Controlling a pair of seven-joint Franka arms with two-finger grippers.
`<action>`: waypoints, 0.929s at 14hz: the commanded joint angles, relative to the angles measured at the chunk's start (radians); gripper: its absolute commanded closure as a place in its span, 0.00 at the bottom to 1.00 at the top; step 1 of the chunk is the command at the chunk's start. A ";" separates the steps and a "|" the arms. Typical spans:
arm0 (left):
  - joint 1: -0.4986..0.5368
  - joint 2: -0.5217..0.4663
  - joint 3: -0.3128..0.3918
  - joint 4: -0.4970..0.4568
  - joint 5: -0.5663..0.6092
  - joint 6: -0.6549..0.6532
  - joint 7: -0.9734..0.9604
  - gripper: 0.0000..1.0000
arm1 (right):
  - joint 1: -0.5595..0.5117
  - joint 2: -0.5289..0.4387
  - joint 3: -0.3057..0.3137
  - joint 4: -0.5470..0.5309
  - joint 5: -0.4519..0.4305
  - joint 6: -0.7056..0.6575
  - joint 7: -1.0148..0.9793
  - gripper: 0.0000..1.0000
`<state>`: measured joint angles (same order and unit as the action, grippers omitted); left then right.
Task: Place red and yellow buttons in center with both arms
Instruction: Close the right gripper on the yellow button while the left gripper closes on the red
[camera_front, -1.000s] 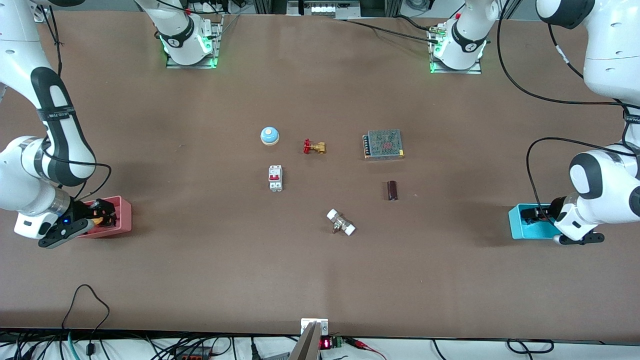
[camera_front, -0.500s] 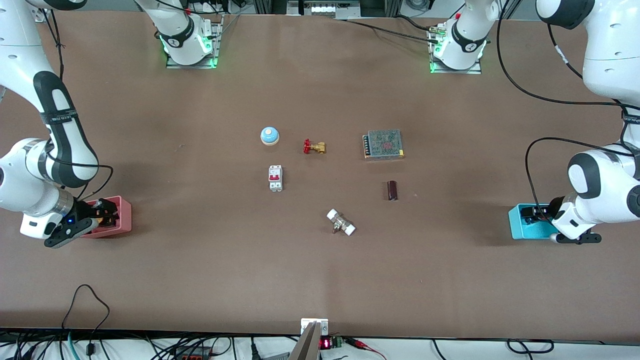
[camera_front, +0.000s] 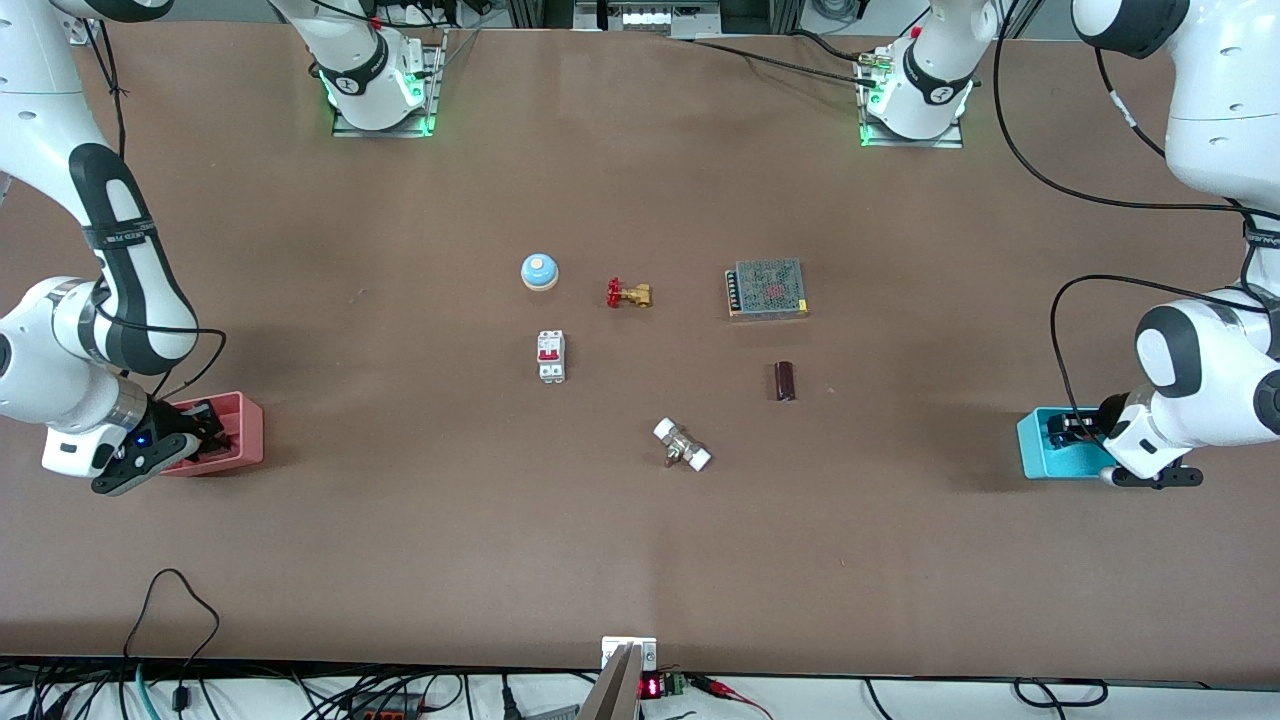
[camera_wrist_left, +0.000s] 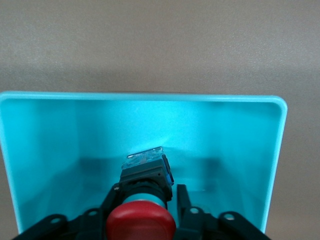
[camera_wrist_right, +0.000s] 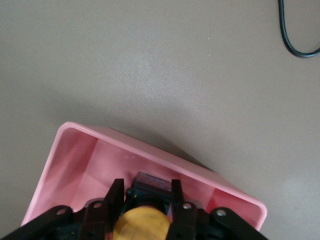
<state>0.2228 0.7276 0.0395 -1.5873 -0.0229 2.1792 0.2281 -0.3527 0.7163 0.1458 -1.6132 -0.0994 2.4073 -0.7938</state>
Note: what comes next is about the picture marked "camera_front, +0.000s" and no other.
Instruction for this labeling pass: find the black coiled cable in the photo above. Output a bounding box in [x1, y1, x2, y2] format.
[1013, 678, 1109, 709]

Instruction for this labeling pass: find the white metal bracket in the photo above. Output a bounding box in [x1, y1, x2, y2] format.
[601, 636, 658, 672]

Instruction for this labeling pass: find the black looped gripper cable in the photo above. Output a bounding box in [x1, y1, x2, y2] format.
[95, 280, 228, 403]
[1049, 274, 1251, 433]

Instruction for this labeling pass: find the white power strip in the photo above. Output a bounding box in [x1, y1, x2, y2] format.
[574, 0, 723, 37]

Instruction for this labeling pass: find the red clip lead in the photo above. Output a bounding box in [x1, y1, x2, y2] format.
[688, 674, 773, 720]

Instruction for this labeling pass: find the teal plastic bin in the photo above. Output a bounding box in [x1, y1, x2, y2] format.
[1017, 407, 1121, 481]

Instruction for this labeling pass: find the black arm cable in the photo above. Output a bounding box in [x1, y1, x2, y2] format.
[85, 18, 129, 161]
[993, 0, 1280, 223]

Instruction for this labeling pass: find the white-ended brass pipe fitting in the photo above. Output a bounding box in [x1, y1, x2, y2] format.
[653, 418, 712, 472]

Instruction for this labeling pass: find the pink plastic bin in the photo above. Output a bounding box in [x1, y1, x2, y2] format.
[160, 391, 265, 477]

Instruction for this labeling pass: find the metal mesh power supply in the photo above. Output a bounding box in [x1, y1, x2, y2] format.
[725, 258, 809, 321]

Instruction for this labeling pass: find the grey aluminium bar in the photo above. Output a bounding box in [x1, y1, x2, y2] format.
[578, 644, 642, 720]

